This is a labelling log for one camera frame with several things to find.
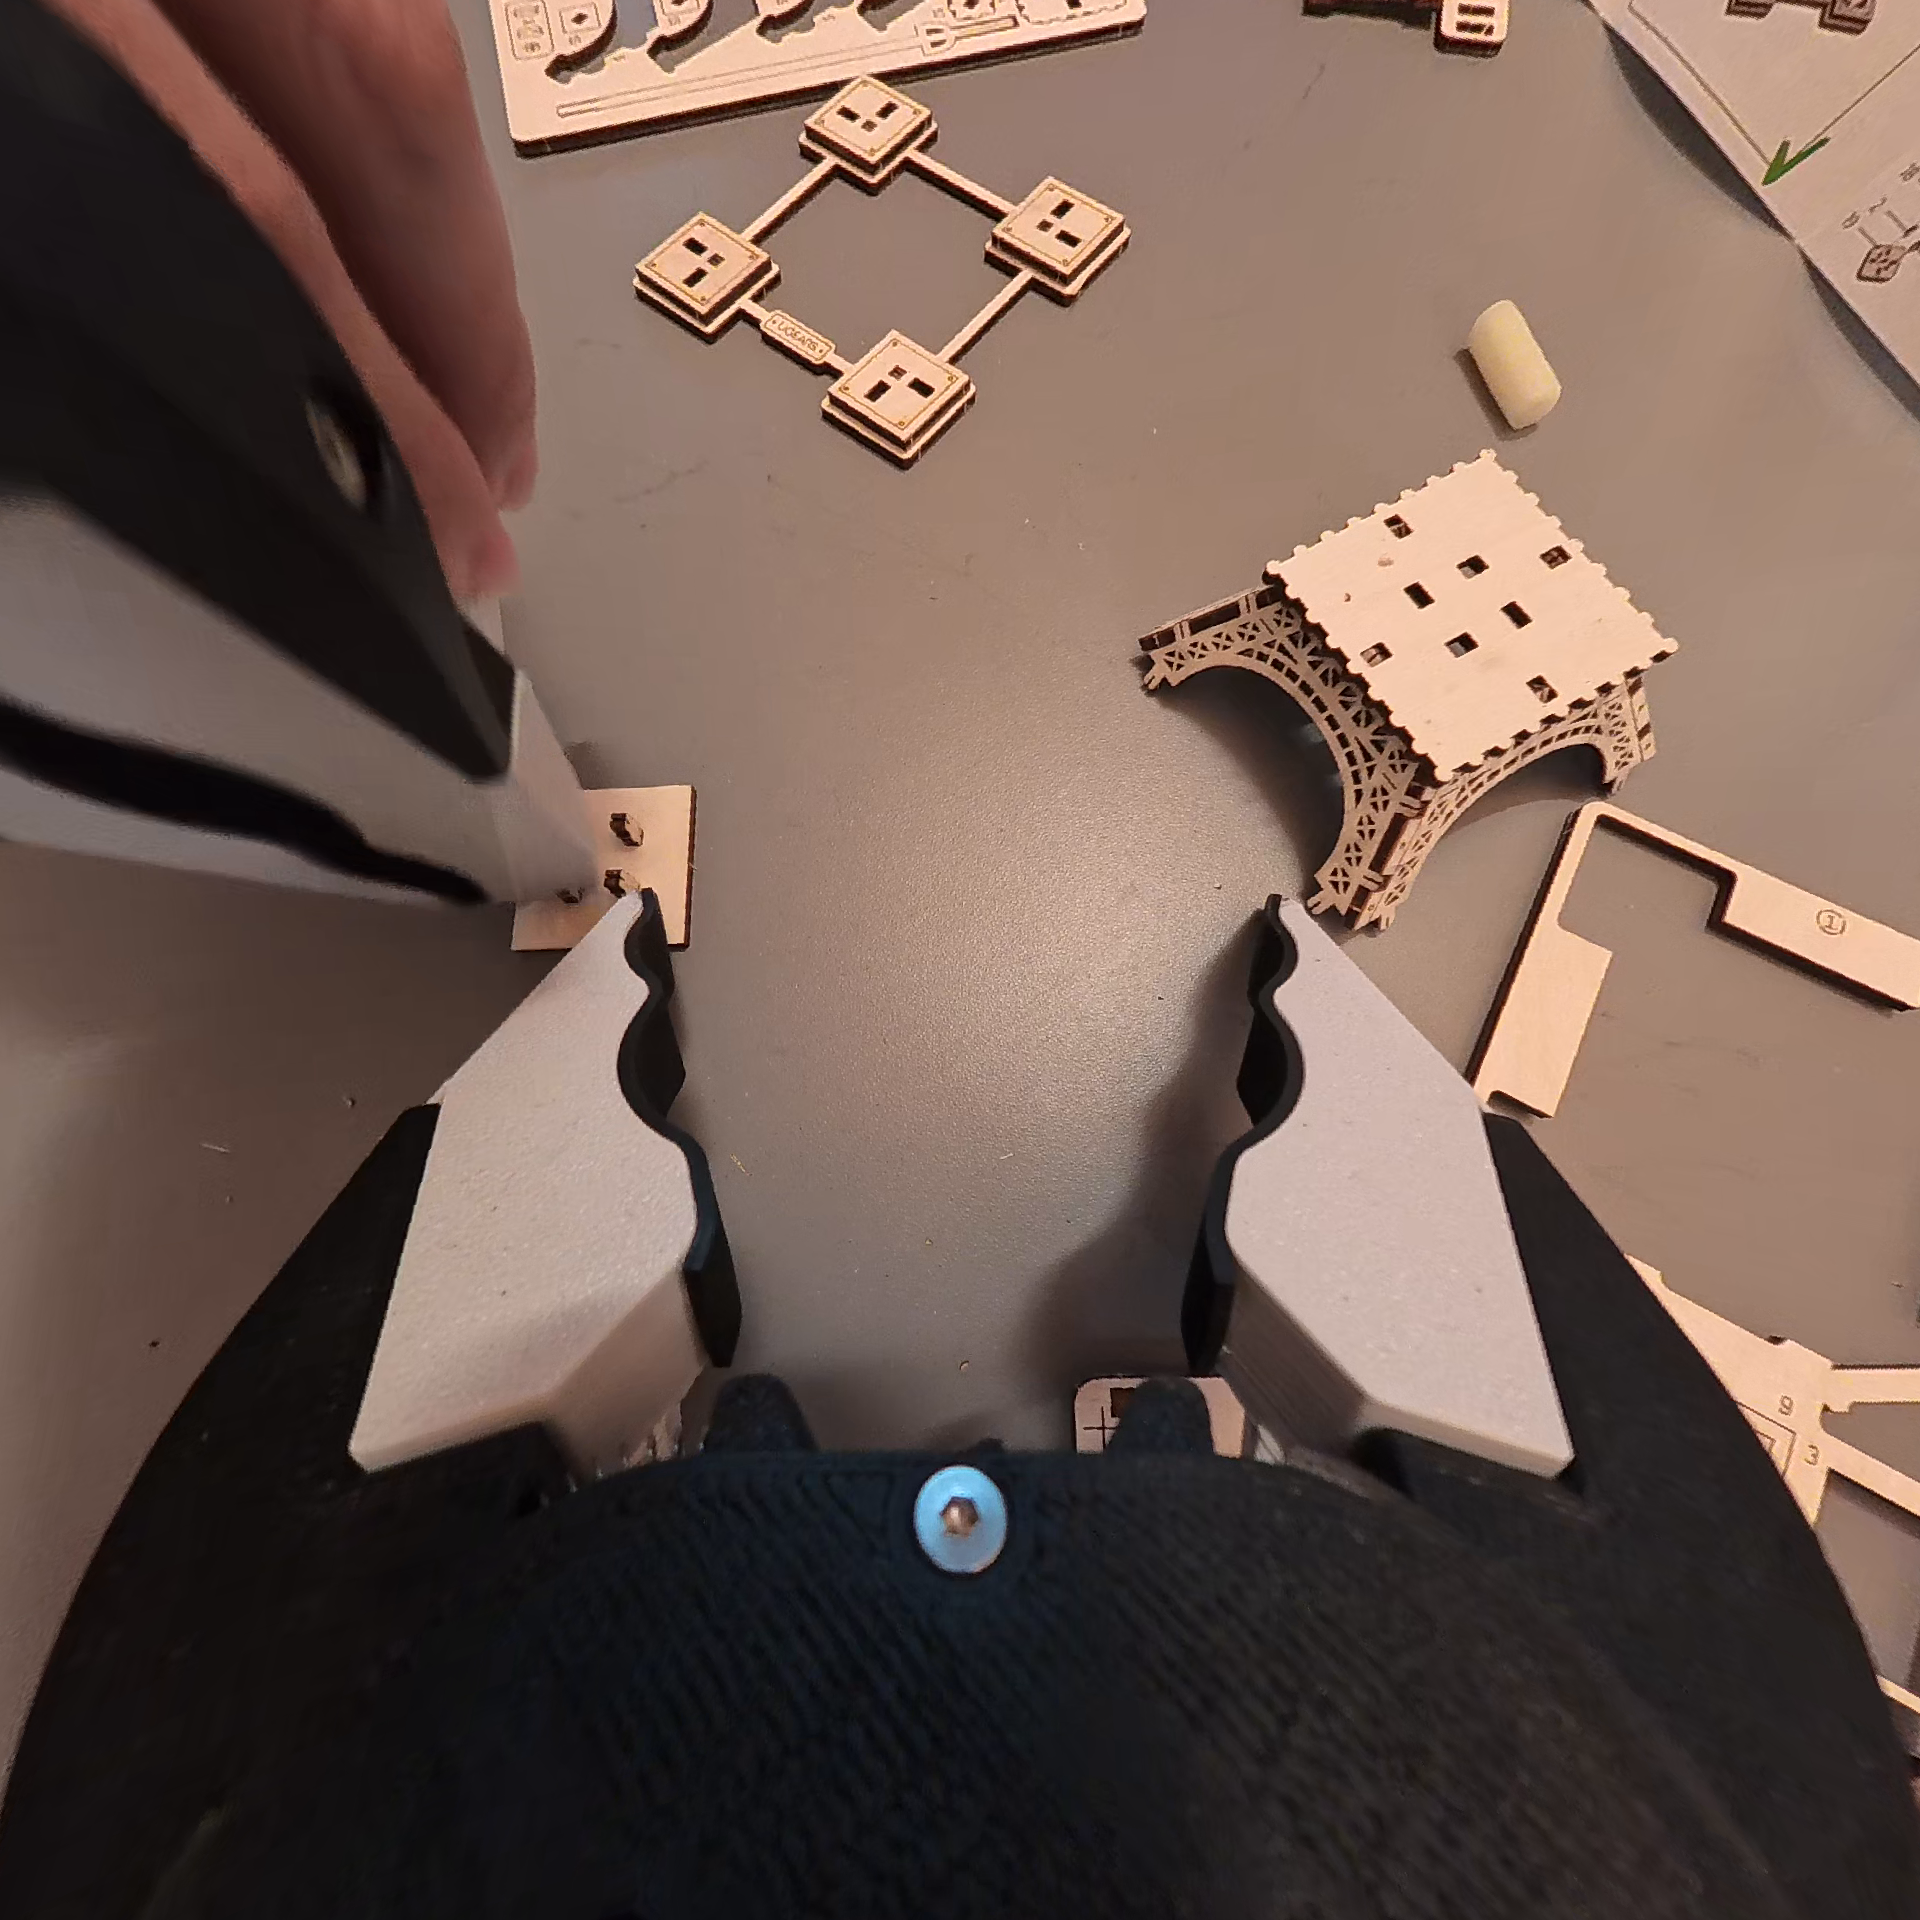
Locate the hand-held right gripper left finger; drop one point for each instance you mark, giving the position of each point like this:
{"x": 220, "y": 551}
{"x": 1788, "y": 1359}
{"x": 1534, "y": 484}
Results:
{"x": 524, "y": 1246}

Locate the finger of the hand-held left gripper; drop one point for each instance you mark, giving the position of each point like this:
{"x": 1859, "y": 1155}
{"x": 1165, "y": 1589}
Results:
{"x": 150, "y": 825}
{"x": 226, "y": 661}

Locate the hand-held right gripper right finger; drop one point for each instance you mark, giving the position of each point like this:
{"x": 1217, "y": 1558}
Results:
{"x": 1381, "y": 1246}

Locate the small square wooden plate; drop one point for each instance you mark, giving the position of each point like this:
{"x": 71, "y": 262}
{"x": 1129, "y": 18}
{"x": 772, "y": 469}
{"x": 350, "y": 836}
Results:
{"x": 660, "y": 841}

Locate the person's left hand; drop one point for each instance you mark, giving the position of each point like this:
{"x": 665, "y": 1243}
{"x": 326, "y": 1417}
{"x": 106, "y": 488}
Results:
{"x": 390, "y": 226}

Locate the partly emptied wooden puzzle sheet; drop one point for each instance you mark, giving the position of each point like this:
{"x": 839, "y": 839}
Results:
{"x": 1523, "y": 1020}

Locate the small wooden puzzle piece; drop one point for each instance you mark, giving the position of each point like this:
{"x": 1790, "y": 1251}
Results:
{"x": 1092, "y": 1418}

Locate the wooden lattice tower base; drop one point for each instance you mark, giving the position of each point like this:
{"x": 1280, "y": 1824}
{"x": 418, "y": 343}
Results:
{"x": 1469, "y": 615}

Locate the wooden puzzle sheet with arches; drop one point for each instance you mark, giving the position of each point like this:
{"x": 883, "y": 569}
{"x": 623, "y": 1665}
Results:
{"x": 842, "y": 77}

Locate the pale wax cylinder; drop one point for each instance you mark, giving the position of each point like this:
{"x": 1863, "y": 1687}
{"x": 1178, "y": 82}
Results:
{"x": 1516, "y": 368}

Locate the paper instruction leaflet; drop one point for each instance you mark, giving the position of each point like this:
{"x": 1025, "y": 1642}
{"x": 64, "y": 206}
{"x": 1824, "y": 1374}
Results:
{"x": 1846, "y": 91}

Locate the wooden four-square frame piece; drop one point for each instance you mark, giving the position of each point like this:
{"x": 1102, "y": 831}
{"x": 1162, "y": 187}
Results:
{"x": 901, "y": 393}

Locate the notched wooden frame piece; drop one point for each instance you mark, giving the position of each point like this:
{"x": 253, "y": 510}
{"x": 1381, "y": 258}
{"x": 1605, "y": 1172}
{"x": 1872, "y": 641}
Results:
{"x": 1463, "y": 24}

